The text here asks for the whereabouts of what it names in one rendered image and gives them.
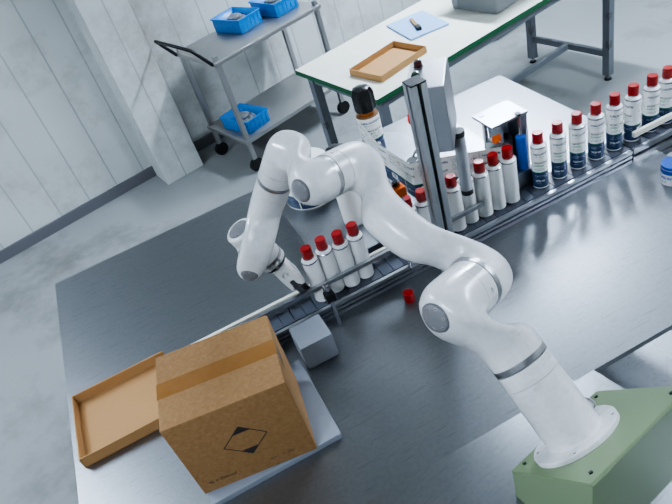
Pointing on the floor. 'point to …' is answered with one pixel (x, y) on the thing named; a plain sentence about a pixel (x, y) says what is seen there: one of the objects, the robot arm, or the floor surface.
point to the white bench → (524, 10)
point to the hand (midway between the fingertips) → (304, 289)
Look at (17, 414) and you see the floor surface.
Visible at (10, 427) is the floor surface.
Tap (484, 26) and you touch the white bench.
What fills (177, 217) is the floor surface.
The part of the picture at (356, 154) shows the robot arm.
